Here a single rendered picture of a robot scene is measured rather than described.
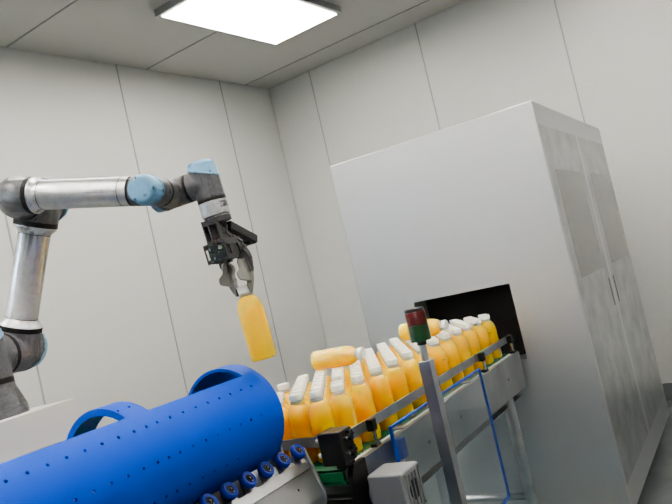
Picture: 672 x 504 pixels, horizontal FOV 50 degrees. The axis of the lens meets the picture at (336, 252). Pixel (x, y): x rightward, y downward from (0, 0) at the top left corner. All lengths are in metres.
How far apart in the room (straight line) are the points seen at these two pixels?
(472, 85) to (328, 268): 2.14
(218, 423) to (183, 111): 4.73
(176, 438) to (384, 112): 5.15
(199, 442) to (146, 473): 0.17
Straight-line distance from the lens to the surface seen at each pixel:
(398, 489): 2.02
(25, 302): 2.15
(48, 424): 2.00
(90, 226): 5.31
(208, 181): 1.90
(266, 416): 1.88
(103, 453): 1.53
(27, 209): 1.99
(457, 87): 6.22
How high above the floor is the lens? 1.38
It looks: 3 degrees up
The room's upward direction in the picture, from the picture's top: 13 degrees counter-clockwise
